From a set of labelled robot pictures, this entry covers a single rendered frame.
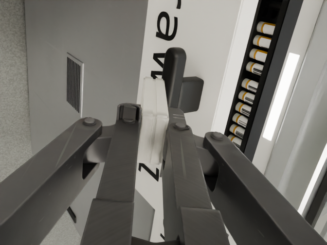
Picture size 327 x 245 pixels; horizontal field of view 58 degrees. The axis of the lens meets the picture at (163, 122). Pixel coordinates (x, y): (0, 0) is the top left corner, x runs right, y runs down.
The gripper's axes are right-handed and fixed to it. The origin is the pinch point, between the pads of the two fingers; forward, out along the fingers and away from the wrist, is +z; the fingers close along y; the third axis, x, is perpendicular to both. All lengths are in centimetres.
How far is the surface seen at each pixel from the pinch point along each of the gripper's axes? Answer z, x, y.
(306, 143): 3.8, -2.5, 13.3
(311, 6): 6.8, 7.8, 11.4
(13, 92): 82, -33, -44
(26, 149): 84, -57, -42
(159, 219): 14.6, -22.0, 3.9
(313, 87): 4.7, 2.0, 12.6
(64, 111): 50, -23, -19
